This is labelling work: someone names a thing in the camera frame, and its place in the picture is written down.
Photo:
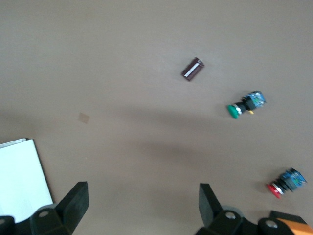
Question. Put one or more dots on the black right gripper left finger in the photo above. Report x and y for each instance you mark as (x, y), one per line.
(71, 213)

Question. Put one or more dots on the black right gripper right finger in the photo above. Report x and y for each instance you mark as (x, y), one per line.
(210, 210)

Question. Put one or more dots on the white plastic drawer cabinet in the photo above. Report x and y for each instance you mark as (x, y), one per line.
(19, 176)

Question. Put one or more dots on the orange box with black base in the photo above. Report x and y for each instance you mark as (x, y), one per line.
(302, 228)

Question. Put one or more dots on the small brown tape patch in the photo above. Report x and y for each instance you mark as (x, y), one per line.
(84, 118)

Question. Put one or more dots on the dark brown cylindrical capacitor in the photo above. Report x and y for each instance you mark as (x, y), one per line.
(192, 69)

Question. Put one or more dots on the red push button switch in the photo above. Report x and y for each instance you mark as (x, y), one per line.
(275, 189)

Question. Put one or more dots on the green push button switch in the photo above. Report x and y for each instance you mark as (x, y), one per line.
(234, 111)

